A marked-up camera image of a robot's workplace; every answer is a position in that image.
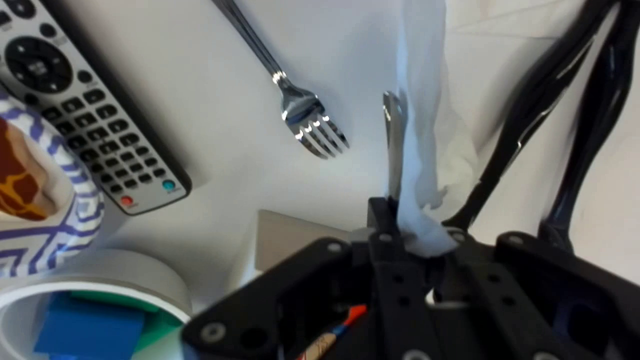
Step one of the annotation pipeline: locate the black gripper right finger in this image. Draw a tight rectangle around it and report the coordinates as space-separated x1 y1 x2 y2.
428 227 640 360

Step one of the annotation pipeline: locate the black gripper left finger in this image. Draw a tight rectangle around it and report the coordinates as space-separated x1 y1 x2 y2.
180 194 430 360

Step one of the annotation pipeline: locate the white paper napkin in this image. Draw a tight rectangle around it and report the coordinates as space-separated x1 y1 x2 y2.
391 0 484 260

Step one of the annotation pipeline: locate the white bowl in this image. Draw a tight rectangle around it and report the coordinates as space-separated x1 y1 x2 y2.
0 248 196 360

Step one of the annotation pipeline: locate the blue patterned bowl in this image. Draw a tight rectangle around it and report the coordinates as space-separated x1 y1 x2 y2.
0 83 109 280

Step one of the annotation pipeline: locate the green toy block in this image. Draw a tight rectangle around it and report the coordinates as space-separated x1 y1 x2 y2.
65 287 185 354

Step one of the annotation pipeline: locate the silver metal fork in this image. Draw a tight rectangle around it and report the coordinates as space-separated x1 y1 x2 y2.
210 0 352 161

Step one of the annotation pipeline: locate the black marker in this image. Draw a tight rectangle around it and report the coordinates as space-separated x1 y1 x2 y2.
440 0 640 255

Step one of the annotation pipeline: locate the blue toy block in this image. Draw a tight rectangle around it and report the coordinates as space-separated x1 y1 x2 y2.
31 290 151 360

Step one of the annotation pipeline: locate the black remote control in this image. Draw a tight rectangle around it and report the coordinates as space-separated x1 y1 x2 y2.
0 0 196 217

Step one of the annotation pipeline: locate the orange tipped braided wire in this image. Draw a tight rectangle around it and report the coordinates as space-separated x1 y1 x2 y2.
295 301 371 360

